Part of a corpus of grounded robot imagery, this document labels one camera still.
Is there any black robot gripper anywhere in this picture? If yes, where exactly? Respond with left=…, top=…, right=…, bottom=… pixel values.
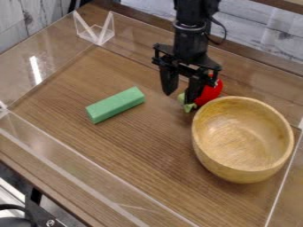
left=151, top=25, right=222, bottom=104

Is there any red plush strawberry toy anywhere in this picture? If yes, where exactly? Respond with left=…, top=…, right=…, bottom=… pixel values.
left=178, top=79, right=224, bottom=113

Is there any light wooden bowl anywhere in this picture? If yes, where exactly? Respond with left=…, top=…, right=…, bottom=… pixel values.
left=192, top=96, right=295, bottom=184

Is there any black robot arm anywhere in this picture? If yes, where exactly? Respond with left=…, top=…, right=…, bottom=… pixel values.
left=151, top=0, right=227, bottom=106

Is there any green foam block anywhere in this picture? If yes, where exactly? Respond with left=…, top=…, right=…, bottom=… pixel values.
left=86, top=87, right=146, bottom=124

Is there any clear acrylic tray wall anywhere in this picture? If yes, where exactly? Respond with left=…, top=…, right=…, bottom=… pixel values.
left=0, top=103, right=199, bottom=227

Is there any black table leg bracket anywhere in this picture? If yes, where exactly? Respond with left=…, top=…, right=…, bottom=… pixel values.
left=25, top=188, right=67, bottom=227

